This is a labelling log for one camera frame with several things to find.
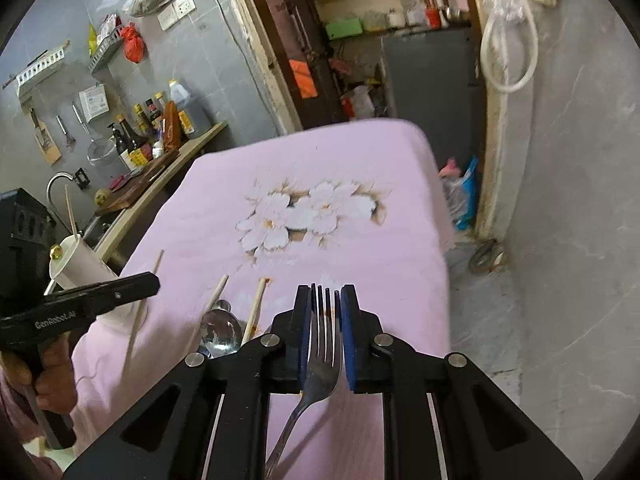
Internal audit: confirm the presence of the dark sauce bottle red cap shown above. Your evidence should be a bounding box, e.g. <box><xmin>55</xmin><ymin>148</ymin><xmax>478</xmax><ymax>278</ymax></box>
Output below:
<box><xmin>144</xmin><ymin>98</ymin><xmax>164</xmax><ymax>132</ymax></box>

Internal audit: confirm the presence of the metal mesh skimmer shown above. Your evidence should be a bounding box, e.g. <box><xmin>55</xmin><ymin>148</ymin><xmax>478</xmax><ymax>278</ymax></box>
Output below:
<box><xmin>71</xmin><ymin>102</ymin><xmax>119</xmax><ymax>167</ymax></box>

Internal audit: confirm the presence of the dark sauce bottle yellow cap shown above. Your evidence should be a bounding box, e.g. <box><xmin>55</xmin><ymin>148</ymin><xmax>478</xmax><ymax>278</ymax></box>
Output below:
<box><xmin>132</xmin><ymin>103</ymin><xmax>154</xmax><ymax>142</ymax></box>

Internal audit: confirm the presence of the white wall box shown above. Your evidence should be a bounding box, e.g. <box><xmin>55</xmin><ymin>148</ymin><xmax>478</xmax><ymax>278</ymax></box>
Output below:
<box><xmin>78</xmin><ymin>83</ymin><xmax>110</xmax><ymax>122</ymax></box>

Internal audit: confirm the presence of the red plastic bag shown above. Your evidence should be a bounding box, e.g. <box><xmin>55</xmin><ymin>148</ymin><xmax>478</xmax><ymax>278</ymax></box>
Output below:
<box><xmin>121</xmin><ymin>23</ymin><xmax>147</xmax><ymax>65</ymax></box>

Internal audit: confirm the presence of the wooden door frame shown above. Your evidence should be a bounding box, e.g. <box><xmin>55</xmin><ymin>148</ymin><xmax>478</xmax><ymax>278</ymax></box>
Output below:
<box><xmin>215</xmin><ymin>0</ymin><xmax>532</xmax><ymax>242</ymax></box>

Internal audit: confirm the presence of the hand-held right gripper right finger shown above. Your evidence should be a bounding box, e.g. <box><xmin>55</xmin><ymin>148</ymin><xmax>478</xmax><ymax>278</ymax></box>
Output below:
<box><xmin>340</xmin><ymin>284</ymin><xmax>586</xmax><ymax>480</ymax></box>

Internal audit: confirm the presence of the metal faucet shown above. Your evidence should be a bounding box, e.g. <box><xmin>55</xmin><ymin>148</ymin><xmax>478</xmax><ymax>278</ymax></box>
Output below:
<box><xmin>46</xmin><ymin>172</ymin><xmax>77</xmax><ymax>227</ymax></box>

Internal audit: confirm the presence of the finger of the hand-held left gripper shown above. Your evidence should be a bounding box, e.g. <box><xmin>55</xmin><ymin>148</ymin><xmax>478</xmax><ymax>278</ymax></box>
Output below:
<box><xmin>96</xmin><ymin>271</ymin><xmax>161</xmax><ymax>314</ymax></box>

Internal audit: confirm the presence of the metal spoon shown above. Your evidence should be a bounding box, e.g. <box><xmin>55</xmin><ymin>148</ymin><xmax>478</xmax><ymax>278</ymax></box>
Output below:
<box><xmin>199</xmin><ymin>299</ymin><xmax>242</xmax><ymax>359</ymax></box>

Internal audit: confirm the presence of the metal fork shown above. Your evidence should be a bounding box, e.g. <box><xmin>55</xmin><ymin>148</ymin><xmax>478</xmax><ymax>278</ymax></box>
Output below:
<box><xmin>264</xmin><ymin>284</ymin><xmax>346</xmax><ymax>480</ymax></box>

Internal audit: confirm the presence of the metal wall shelf rack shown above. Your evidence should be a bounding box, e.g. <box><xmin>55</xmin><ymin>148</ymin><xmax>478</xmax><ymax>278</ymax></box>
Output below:
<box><xmin>88</xmin><ymin>24</ymin><xmax>124</xmax><ymax>74</ymax></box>

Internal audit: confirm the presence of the large cooking oil jug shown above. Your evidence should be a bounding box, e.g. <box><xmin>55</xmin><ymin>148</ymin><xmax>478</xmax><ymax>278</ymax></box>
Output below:
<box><xmin>167</xmin><ymin>78</ymin><xmax>214</xmax><ymax>137</ymax></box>

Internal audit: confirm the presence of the green box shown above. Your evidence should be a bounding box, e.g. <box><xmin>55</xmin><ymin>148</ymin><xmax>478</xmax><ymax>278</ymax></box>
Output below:
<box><xmin>325</xmin><ymin>17</ymin><xmax>364</xmax><ymax>41</ymax></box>

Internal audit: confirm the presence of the dark pump bottle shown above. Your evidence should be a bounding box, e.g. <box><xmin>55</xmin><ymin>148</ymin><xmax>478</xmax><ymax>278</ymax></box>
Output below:
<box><xmin>107</xmin><ymin>122</ymin><xmax>132</xmax><ymax>171</ymax></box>

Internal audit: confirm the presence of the blue plastic bag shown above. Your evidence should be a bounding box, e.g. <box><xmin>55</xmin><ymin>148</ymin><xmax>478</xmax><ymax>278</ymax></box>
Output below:
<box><xmin>451</xmin><ymin>157</ymin><xmax>481</xmax><ymax>231</ymax></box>

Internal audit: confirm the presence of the metal peeler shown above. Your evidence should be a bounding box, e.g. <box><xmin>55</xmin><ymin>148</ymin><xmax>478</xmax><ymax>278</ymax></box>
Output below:
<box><xmin>55</xmin><ymin>114</ymin><xmax>76</xmax><ymax>149</ymax></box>

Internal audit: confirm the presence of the white utensil holder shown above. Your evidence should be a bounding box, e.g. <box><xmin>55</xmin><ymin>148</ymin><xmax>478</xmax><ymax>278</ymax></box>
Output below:
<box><xmin>48</xmin><ymin>233</ymin><xmax>132</xmax><ymax>322</ymax></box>

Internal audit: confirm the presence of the white wall socket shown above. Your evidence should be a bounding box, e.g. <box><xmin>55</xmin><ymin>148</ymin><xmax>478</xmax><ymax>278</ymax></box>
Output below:
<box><xmin>157</xmin><ymin>0</ymin><xmax>196</xmax><ymax>31</ymax></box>

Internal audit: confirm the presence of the white slotted wall basket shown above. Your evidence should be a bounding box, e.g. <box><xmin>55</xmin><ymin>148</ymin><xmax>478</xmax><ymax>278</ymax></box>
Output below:
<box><xmin>14</xmin><ymin>41</ymin><xmax>69</xmax><ymax>94</ymax></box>

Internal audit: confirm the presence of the wooden cutting board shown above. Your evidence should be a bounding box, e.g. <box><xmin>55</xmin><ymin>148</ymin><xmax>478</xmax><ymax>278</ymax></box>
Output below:
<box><xmin>94</xmin><ymin>149</ymin><xmax>182</xmax><ymax>212</ymax></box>

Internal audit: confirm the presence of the wooden chopstick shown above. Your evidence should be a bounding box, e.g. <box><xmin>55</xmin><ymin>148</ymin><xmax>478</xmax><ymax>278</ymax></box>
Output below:
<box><xmin>124</xmin><ymin>249</ymin><xmax>165</xmax><ymax>361</ymax></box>
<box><xmin>241</xmin><ymin>277</ymin><xmax>267</xmax><ymax>347</ymax></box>
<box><xmin>186</xmin><ymin>274</ymin><xmax>230</xmax><ymax>357</ymax></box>
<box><xmin>64</xmin><ymin>184</ymin><xmax>79</xmax><ymax>239</ymax></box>

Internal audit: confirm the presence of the orange sauce pouch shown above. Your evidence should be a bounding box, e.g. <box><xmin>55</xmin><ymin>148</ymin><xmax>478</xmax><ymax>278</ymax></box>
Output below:
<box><xmin>160</xmin><ymin>100</ymin><xmax>184</xmax><ymax>152</ymax></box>

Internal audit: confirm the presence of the person's left hand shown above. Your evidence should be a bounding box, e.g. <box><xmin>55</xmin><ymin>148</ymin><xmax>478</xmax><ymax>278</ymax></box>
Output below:
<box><xmin>0</xmin><ymin>331</ymin><xmax>79</xmax><ymax>417</ymax></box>

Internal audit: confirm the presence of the white plastic jug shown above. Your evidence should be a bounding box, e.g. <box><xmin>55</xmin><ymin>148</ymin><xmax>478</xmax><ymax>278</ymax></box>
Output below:
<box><xmin>342</xmin><ymin>84</ymin><xmax>376</xmax><ymax>121</ymax></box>

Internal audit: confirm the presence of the person's left forearm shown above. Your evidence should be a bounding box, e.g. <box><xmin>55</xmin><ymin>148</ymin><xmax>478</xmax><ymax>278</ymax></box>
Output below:
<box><xmin>0</xmin><ymin>375</ymin><xmax>65</xmax><ymax>480</ymax></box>

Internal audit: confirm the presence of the pink floral blanket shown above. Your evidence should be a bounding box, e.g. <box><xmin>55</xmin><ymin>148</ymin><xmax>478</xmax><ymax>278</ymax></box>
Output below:
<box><xmin>69</xmin><ymin>118</ymin><xmax>457</xmax><ymax>480</ymax></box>

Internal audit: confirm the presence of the white hose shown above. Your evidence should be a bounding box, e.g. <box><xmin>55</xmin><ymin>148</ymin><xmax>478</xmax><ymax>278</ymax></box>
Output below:
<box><xmin>479</xmin><ymin>0</ymin><xmax>540</xmax><ymax>94</ymax></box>

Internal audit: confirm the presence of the wooden knife holder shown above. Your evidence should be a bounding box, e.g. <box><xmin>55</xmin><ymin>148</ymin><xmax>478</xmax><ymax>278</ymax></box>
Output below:
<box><xmin>30</xmin><ymin>108</ymin><xmax>63</xmax><ymax>166</ymax></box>

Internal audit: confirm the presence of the soy sauce bottle yellow label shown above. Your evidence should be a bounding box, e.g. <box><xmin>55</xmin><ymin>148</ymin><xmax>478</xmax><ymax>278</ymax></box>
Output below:
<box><xmin>116</xmin><ymin>113</ymin><xmax>152</xmax><ymax>169</ymax></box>

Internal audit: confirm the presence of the grey refrigerator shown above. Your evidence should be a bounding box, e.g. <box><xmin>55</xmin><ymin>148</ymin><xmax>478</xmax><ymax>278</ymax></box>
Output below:
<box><xmin>380</xmin><ymin>26</ymin><xmax>489</xmax><ymax>172</ymax></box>

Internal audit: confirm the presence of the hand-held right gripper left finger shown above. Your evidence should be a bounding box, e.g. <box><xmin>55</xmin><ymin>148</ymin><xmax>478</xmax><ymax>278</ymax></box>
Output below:
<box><xmin>62</xmin><ymin>284</ymin><xmax>314</xmax><ymax>480</ymax></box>

